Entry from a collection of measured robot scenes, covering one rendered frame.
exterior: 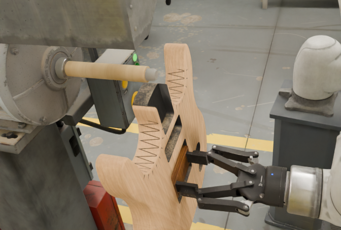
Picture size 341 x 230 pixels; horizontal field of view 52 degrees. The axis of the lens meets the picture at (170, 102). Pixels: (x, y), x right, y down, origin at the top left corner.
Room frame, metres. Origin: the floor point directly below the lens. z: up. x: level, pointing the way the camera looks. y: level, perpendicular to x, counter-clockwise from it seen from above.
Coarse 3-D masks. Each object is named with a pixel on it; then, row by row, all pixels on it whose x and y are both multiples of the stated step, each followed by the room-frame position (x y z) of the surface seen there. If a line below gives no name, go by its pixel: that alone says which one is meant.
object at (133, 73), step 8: (72, 64) 0.66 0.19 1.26; (80, 64) 0.65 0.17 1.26; (88, 64) 0.64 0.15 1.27; (96, 64) 0.64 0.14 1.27; (104, 64) 0.63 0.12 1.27; (112, 64) 0.63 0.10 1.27; (120, 64) 0.62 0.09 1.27; (72, 72) 0.65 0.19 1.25; (80, 72) 0.64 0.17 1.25; (88, 72) 0.63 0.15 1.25; (96, 72) 0.62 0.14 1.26; (104, 72) 0.62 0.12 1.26; (112, 72) 0.61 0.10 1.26; (120, 72) 0.60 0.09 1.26; (128, 72) 0.60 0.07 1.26; (136, 72) 0.59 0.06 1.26; (144, 72) 0.59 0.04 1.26; (128, 80) 0.60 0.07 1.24; (136, 80) 0.59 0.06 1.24; (144, 80) 0.58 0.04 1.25
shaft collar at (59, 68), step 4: (60, 60) 0.67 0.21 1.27; (64, 60) 0.66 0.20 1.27; (68, 60) 0.67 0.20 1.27; (72, 60) 0.68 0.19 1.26; (56, 64) 0.66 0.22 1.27; (60, 64) 0.66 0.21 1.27; (64, 64) 0.66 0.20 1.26; (56, 68) 0.66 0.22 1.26; (60, 68) 0.65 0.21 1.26; (56, 72) 0.65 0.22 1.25; (60, 72) 0.65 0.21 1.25; (64, 72) 0.65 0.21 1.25; (60, 76) 0.65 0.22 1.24; (64, 76) 0.65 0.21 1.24; (68, 76) 0.66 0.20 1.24
